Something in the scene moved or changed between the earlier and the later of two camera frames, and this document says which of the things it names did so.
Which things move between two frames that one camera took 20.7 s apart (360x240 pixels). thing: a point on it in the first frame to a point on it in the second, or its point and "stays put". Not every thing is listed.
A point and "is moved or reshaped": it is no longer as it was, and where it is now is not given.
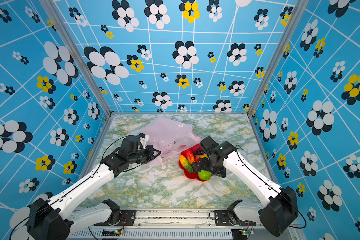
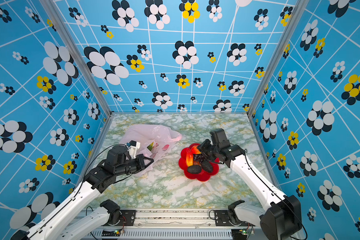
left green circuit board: x=110 y=232 stays put
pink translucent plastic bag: x=168 y=137 is moved or reshaped
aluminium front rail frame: x=168 y=225 stays put
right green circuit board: x=239 y=232 stays put
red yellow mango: x=196 y=158 to x=194 y=150
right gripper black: x=203 y=166 to x=202 y=148
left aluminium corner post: x=75 y=52 stays put
